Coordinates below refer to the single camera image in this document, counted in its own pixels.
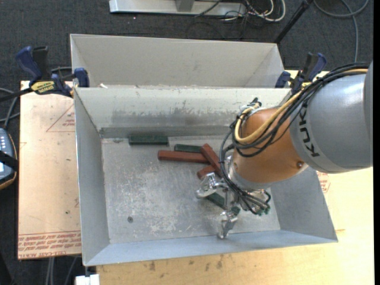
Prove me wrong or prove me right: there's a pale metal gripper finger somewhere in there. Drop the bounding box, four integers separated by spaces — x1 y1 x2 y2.
194 172 222 200
216 211 239 239

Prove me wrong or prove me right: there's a red-brown flat block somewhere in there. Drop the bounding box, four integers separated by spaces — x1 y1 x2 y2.
197 164 218 180
157 150 209 164
199 143 224 178

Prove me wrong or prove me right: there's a dark green flat block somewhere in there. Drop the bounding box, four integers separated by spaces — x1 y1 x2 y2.
128 133 170 146
173 144 206 154
205 192 242 215

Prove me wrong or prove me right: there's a grey metal bin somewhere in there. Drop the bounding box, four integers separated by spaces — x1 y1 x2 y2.
69 33 338 267

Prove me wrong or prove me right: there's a brown cardboard board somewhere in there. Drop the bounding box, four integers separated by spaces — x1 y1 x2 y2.
17 80 347 261

